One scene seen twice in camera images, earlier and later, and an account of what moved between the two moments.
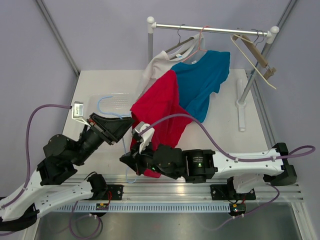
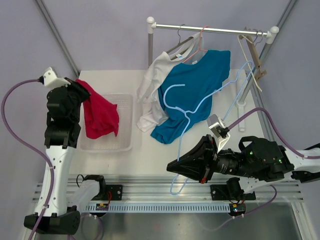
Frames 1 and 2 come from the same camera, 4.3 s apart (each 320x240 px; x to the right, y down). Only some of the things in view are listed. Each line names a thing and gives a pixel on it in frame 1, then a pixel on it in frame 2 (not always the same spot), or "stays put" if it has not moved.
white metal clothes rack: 271,34 stays put
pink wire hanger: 199,46 stays put
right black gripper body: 148,162 -> 225,161
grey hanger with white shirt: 182,43 stays put
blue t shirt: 195,81 stays put
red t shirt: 159,99 -> 101,116
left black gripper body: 89,141 -> 78,95
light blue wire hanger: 121,118 -> 189,113
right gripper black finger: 135,163 -> 196,165
